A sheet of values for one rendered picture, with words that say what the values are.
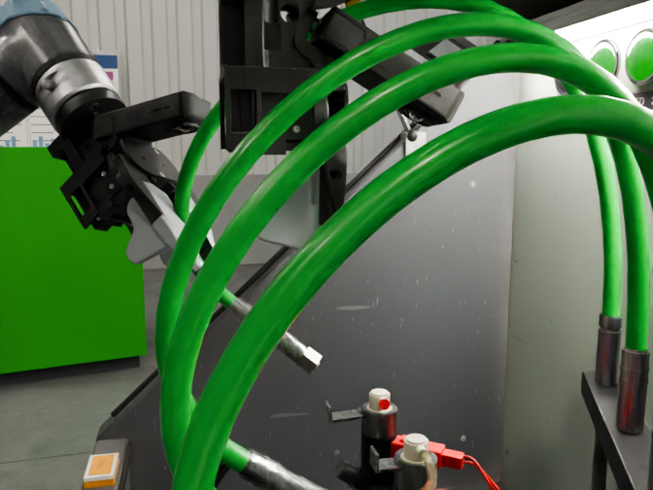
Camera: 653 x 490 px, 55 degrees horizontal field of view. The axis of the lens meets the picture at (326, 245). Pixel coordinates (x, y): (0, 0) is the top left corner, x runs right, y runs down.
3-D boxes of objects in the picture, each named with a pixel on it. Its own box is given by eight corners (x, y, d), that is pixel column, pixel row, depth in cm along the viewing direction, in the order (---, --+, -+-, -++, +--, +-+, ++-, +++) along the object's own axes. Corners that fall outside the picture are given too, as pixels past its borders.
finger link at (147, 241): (164, 301, 57) (123, 227, 60) (209, 260, 55) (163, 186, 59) (141, 299, 54) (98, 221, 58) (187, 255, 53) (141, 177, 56)
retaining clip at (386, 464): (375, 473, 40) (375, 455, 39) (367, 461, 41) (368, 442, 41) (424, 468, 40) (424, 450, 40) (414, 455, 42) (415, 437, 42)
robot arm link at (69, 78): (120, 73, 67) (60, 45, 60) (140, 102, 66) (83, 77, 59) (76, 122, 69) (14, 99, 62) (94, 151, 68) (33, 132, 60)
